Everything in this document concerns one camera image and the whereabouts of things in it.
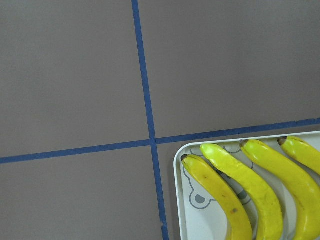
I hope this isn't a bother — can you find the yellow banana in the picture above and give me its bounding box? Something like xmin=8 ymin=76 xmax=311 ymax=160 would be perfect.
xmin=180 ymin=154 xmax=253 ymax=240
xmin=200 ymin=143 xmax=284 ymax=240
xmin=277 ymin=136 xmax=320 ymax=174
xmin=239 ymin=139 xmax=320 ymax=240

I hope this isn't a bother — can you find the white bear tray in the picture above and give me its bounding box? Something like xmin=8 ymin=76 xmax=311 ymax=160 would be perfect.
xmin=173 ymin=131 xmax=320 ymax=240

